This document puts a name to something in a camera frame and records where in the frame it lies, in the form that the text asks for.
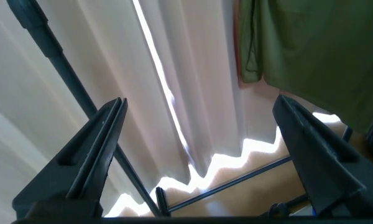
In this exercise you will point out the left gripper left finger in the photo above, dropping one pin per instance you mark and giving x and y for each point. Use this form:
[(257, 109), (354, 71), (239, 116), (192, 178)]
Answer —
[(65, 180)]

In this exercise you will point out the black clothes rack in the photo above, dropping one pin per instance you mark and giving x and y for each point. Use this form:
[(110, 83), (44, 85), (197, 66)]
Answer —
[(49, 46)]

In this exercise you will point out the beige curtain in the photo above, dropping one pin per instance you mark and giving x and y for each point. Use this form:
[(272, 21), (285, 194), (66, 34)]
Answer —
[(205, 77)]

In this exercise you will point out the green printed shirt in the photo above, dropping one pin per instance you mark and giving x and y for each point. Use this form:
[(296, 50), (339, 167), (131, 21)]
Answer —
[(314, 46)]

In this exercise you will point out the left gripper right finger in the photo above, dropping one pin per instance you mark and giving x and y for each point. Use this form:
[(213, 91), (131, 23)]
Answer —
[(323, 161)]

